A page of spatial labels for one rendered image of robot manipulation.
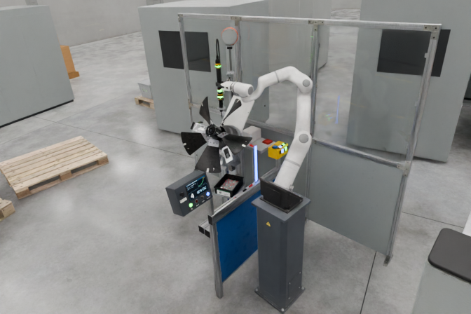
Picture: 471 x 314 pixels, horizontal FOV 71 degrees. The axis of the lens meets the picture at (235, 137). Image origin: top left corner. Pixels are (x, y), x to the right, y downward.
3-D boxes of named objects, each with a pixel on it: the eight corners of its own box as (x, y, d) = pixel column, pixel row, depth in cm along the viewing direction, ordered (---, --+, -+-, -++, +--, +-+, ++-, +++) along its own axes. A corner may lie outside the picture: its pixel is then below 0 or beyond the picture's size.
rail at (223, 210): (280, 170, 300) (280, 163, 297) (283, 172, 298) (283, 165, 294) (208, 223, 241) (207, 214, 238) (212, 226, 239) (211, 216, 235)
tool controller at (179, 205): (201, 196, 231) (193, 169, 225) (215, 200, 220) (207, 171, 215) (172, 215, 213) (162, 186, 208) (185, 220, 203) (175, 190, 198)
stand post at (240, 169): (240, 215, 367) (235, 120, 316) (247, 219, 361) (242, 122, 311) (237, 217, 364) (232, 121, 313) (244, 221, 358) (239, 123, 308)
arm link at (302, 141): (299, 167, 237) (312, 137, 240) (301, 166, 219) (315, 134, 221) (284, 160, 240) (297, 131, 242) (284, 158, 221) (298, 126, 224)
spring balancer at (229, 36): (222, 44, 321) (221, 45, 315) (221, 26, 314) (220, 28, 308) (238, 43, 319) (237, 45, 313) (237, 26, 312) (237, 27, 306)
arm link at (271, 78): (278, 85, 255) (241, 99, 257) (274, 69, 244) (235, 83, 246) (282, 92, 248) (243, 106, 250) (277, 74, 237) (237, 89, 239)
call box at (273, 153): (278, 151, 295) (278, 140, 291) (288, 153, 289) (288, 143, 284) (268, 158, 285) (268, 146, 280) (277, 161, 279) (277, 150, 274)
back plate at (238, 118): (195, 157, 321) (195, 157, 320) (223, 93, 326) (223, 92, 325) (236, 175, 288) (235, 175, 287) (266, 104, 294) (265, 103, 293)
